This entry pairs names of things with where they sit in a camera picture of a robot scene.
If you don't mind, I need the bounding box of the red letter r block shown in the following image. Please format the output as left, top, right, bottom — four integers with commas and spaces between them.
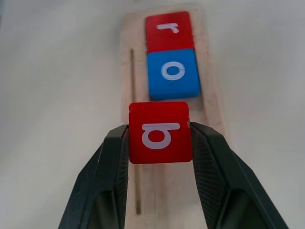
145, 11, 195, 54

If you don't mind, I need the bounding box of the blue letter o block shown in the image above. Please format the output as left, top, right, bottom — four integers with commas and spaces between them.
146, 48, 201, 101

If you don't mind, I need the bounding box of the red letter b block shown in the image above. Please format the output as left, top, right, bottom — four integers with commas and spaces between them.
128, 101, 193, 165

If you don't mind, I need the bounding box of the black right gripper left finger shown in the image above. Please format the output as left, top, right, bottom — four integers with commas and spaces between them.
58, 124, 130, 229

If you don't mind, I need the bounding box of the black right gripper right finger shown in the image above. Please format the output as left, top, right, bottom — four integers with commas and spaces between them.
189, 121, 290, 229

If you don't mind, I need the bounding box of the wooden letter tray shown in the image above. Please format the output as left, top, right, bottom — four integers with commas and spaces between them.
120, 6, 226, 229

